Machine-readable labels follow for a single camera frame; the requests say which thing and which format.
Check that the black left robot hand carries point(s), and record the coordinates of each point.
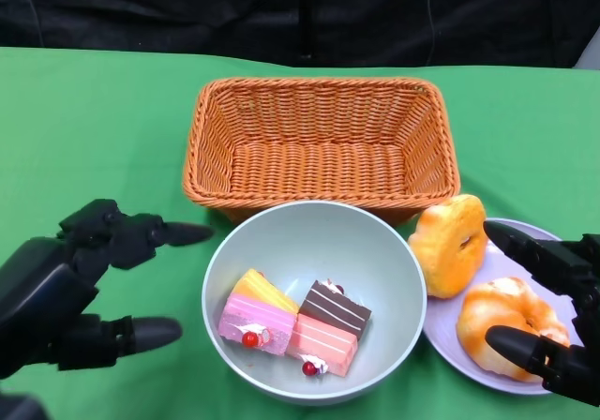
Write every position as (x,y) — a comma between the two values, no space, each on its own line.
(37,289)

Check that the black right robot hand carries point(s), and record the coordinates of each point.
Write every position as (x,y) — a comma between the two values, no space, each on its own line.
(588,289)

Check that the pink cake slice with cherry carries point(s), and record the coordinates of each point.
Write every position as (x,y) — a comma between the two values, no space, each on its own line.
(253,317)

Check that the chocolate layered cake slice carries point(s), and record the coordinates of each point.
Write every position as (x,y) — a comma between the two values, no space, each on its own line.
(335,307)

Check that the pale green bowl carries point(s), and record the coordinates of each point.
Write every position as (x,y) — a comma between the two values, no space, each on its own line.
(328,237)

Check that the coral layered cake slice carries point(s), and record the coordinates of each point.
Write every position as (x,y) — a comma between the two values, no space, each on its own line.
(323,340)

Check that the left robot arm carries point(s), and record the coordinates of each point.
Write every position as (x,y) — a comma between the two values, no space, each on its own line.
(19,406)

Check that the lavender round plate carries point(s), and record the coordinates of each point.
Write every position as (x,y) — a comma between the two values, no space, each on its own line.
(445,335)

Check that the orange wicker basket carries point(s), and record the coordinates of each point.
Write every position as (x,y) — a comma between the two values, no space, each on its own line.
(319,157)

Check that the green tablecloth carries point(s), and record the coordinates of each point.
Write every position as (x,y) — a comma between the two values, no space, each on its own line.
(94,134)

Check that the black backdrop curtain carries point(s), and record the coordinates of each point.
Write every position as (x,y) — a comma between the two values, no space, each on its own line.
(187,7)

